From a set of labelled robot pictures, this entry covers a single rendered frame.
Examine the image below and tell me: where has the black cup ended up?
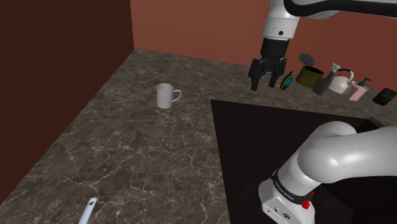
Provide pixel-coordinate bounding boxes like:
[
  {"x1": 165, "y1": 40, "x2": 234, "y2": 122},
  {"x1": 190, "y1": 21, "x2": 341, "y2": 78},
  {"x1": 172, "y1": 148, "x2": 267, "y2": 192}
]
[{"x1": 372, "y1": 88, "x2": 397, "y2": 106}]

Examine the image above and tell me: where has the white mug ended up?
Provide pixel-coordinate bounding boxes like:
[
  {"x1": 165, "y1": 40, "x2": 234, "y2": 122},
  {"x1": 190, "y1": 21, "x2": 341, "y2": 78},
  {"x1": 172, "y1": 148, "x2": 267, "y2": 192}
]
[{"x1": 156, "y1": 83, "x2": 182, "y2": 109}]

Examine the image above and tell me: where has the dark grey spray bottle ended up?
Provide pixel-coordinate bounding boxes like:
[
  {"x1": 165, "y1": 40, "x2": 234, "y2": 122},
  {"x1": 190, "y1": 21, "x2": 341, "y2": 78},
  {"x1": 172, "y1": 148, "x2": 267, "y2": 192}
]
[{"x1": 312, "y1": 63, "x2": 341, "y2": 96}]

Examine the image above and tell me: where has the pink soap dispenser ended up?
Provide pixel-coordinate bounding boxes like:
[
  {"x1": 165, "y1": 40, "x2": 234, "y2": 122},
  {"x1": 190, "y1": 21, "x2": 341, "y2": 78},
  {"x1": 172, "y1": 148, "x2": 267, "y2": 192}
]
[{"x1": 349, "y1": 76, "x2": 373, "y2": 102}]

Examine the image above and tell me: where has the white handle utensil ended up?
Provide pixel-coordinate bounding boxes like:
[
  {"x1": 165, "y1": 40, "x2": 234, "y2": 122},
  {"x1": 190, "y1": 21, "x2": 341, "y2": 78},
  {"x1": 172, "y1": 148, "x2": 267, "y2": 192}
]
[{"x1": 77, "y1": 197, "x2": 98, "y2": 224}]

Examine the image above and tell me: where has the white kettle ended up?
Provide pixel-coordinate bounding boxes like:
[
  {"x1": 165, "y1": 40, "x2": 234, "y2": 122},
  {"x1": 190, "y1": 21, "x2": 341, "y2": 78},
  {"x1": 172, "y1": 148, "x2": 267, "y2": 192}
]
[{"x1": 328, "y1": 68, "x2": 356, "y2": 95}]

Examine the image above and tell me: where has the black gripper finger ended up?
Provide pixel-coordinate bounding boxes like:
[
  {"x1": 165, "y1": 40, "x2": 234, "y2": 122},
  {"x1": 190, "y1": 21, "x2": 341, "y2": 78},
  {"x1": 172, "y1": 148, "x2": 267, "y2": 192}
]
[
  {"x1": 268, "y1": 59, "x2": 288, "y2": 88},
  {"x1": 247, "y1": 58, "x2": 269, "y2": 92}
]

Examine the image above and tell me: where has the yellow black handheld device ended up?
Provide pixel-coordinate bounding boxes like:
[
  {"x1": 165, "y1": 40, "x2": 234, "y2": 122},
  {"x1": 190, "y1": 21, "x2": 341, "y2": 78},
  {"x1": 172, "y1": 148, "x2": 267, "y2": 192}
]
[{"x1": 280, "y1": 71, "x2": 295, "y2": 91}]

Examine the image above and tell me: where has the olive open tin can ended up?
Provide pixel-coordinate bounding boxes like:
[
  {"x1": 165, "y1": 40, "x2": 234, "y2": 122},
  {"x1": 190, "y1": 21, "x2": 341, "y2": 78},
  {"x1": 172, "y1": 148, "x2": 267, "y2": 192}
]
[{"x1": 295, "y1": 53, "x2": 324, "y2": 88}]

